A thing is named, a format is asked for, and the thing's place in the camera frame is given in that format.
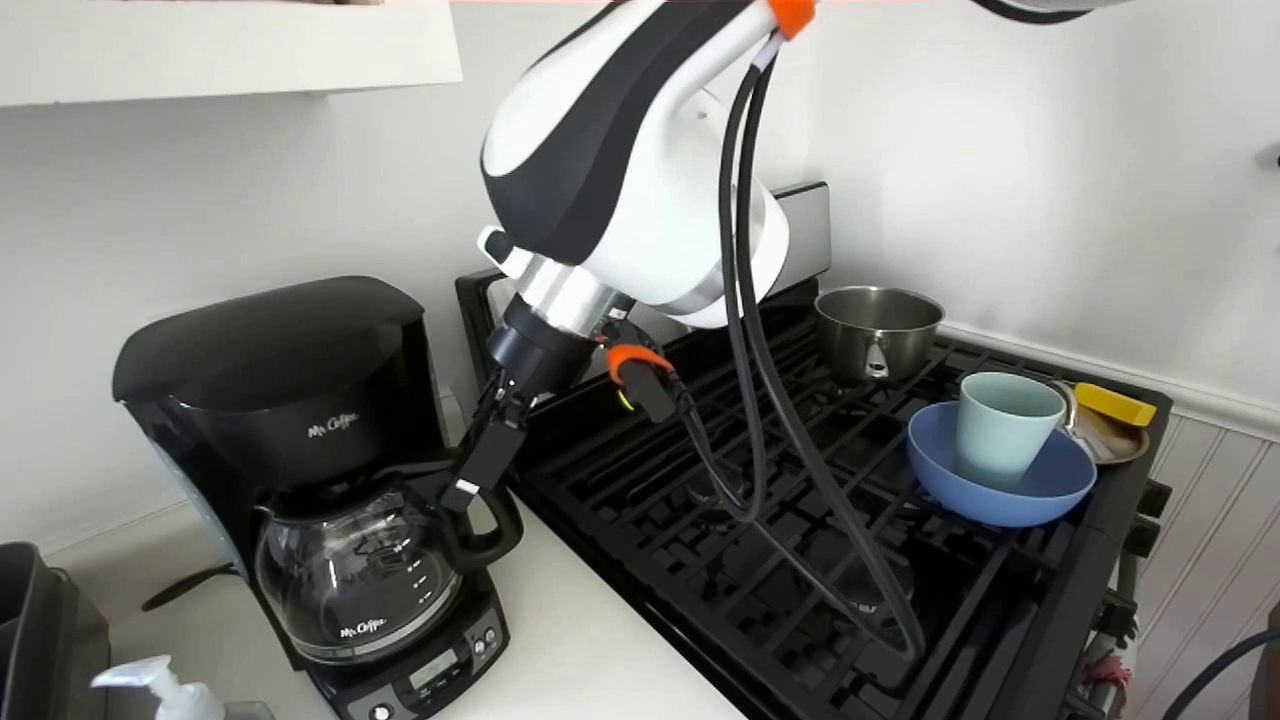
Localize black drip coffee maker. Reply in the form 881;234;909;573
109;270;515;720

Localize stainless steel pot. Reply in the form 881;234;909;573
812;278;946;392

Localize black gas stove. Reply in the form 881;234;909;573
452;180;1176;720

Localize yellow sponge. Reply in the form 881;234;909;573
1071;379;1160;432

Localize white spray bottle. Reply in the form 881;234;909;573
86;650;229;720

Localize orange ringed cable connector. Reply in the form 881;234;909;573
605;340;687;426

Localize black coffee maker cord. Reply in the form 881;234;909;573
134;559;244;614

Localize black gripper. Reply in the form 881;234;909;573
441;295;591;524

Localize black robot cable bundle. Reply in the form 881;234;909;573
662;55;932;667

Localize white wall cabinet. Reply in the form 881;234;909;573
0;0;465;113

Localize black floor cable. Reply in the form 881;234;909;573
1160;618;1280;720

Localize orange cable clip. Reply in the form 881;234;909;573
762;0;820;45

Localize light teal cup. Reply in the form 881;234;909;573
952;366;1074;487

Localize black stove knob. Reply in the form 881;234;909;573
1125;516;1172;559
1137;474;1179;520

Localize blue bowl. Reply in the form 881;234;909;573
903;394;1099;532

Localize black countertop appliance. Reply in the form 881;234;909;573
0;538;117;720

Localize small grey pan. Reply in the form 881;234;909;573
1062;394;1150;472

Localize glass coffee jar black handle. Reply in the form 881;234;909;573
251;452;528;671

